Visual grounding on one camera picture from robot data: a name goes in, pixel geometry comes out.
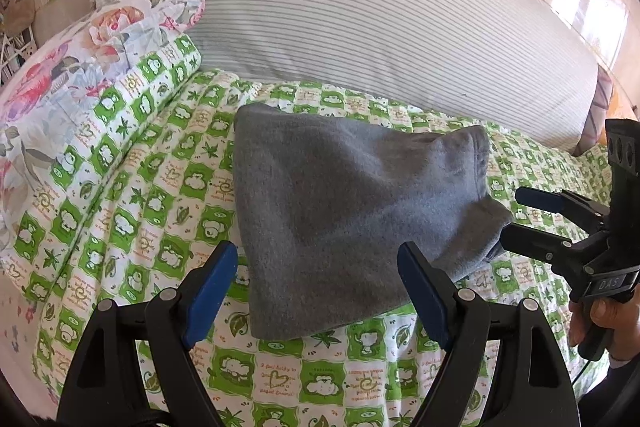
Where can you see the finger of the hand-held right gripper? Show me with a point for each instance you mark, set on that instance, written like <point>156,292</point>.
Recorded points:
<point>530,239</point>
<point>540,199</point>

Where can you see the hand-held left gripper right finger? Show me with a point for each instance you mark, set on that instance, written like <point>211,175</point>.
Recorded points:
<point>422,292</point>

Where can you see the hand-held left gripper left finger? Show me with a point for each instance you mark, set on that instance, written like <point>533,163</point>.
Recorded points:
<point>210,292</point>

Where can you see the grey fleece pants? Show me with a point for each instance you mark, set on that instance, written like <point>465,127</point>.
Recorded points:
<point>350,207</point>

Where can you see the person's right forearm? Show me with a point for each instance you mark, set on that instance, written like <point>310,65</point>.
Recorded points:
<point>617,379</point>

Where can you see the person's right hand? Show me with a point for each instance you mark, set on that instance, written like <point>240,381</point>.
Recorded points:
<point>607,313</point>

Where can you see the green checked printed bedsheet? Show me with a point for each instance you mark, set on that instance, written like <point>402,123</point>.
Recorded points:
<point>150,207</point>

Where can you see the plaid cushion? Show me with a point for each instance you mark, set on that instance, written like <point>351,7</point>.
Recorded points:
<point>597,107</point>

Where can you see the floral pillow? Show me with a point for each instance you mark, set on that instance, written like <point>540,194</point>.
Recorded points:
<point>65,67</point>

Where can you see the white striped bolster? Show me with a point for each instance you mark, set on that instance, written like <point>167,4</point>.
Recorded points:
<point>350,7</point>

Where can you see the brown paper bag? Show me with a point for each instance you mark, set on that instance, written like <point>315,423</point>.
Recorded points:
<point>17,9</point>

